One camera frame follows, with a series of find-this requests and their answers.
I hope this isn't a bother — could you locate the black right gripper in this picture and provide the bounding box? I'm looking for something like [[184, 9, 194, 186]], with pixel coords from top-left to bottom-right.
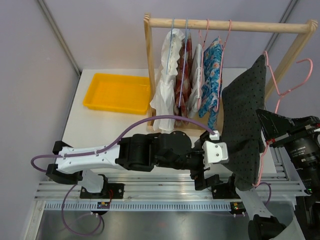
[[257, 108, 320, 194]]

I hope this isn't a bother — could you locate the pink wire hanger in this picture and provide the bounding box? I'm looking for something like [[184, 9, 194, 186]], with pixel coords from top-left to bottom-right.
[[214, 19, 233, 113], [197, 18, 210, 110], [252, 50, 313, 188]]

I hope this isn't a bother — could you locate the grey polka dot skirt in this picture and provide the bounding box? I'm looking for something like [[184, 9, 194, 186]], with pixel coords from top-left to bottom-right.
[[221, 54, 266, 191]]

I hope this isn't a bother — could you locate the blue floral skirt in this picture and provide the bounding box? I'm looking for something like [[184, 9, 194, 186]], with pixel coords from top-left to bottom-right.
[[198, 37, 223, 131]]

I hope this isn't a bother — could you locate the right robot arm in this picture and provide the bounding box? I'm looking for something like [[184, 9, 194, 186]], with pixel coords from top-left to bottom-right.
[[226, 109, 320, 240]]

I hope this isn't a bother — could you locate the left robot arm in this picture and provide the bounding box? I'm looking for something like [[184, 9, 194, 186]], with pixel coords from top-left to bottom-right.
[[45, 131, 229, 200]]

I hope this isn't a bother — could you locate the white ruffled skirt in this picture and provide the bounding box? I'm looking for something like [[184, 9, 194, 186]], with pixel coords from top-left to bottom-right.
[[150, 28, 185, 116]]

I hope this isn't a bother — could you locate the red plaid skirt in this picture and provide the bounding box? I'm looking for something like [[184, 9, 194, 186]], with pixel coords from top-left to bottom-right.
[[173, 33, 193, 118]]

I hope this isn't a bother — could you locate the wooden clothes rack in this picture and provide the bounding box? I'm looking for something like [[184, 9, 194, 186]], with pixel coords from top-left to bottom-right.
[[143, 12, 319, 134]]

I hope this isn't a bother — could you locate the yellow plastic tray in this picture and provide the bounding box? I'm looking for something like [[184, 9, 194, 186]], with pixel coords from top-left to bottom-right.
[[82, 73, 151, 115]]

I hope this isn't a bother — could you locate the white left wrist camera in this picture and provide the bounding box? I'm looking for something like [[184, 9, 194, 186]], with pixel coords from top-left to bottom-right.
[[202, 130, 229, 169]]

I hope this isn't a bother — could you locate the aluminium mounting rail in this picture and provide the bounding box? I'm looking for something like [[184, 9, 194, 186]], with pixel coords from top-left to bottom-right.
[[24, 147, 311, 240]]

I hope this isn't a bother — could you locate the aluminium frame post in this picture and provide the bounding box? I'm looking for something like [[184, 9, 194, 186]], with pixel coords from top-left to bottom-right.
[[36, 0, 82, 78], [264, 0, 301, 53]]

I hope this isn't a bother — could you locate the blue wire hanger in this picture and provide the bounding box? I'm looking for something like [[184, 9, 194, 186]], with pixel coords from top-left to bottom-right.
[[164, 17, 176, 76], [178, 18, 189, 108]]

